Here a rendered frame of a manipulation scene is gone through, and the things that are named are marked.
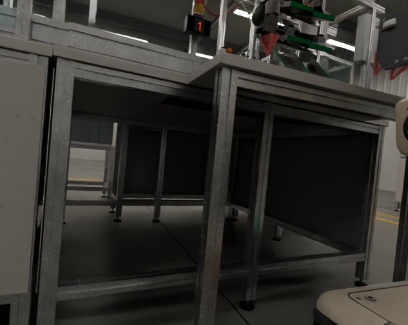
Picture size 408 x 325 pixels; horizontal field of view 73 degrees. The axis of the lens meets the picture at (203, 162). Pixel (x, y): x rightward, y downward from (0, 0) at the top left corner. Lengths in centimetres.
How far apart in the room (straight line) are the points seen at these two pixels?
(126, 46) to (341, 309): 96
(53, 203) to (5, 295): 27
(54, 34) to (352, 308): 109
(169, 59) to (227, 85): 35
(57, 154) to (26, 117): 12
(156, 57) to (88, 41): 22
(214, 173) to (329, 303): 43
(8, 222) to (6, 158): 17
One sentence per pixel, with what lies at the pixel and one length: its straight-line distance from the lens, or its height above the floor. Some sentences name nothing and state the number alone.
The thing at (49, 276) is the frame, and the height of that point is 21.
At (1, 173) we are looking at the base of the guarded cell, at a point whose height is 50.
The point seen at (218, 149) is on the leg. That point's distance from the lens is 71.
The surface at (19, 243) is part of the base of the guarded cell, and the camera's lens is 93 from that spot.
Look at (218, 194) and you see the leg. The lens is 73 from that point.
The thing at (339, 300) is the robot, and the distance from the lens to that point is 83.
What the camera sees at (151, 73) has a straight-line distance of 92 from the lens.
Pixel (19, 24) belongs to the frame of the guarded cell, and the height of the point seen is 90.
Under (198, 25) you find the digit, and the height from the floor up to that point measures 120.
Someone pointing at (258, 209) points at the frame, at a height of 40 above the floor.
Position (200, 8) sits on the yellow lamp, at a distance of 148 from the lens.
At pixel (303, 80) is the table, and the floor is 83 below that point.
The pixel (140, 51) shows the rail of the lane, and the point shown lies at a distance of 101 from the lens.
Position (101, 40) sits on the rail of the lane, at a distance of 100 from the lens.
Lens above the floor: 60
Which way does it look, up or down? 2 degrees down
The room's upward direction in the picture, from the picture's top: 5 degrees clockwise
